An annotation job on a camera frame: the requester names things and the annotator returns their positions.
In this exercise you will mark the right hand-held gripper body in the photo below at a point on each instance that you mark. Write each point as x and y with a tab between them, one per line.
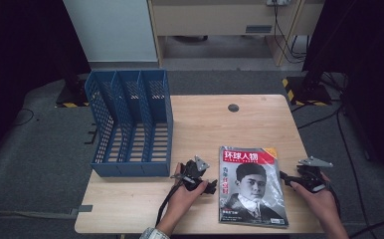
311	179

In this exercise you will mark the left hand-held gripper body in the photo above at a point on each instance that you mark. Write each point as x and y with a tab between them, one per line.
193	174

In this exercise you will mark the magazine with portrait cover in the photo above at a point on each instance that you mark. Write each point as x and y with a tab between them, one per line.
253	186

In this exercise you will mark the blue plastic file rack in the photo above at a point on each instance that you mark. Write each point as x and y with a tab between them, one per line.
130	169

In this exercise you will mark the person's right hand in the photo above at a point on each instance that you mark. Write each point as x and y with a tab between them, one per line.
322	202

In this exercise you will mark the person's left hand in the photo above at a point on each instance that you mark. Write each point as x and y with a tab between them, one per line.
181	199

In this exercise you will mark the patterned white sleeve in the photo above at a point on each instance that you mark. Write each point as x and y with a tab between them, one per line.
153	234

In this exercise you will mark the dark round table grommet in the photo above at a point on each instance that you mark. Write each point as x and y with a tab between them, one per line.
233	108

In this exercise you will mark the black stand base striped tape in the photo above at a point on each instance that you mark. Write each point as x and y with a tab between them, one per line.
72	98
307	93

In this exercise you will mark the black tape pieces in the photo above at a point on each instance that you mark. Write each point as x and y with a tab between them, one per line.
91	136

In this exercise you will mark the grey tape strip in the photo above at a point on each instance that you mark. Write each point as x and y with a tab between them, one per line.
84	209

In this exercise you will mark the dark curtain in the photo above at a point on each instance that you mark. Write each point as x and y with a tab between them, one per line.
372	49
21	49

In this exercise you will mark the beige wooden desk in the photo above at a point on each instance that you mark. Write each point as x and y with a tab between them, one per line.
213	20

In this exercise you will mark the white cabinet panel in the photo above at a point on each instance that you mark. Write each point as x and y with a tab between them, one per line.
113	30

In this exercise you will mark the white power strip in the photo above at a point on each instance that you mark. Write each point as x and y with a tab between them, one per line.
278	2

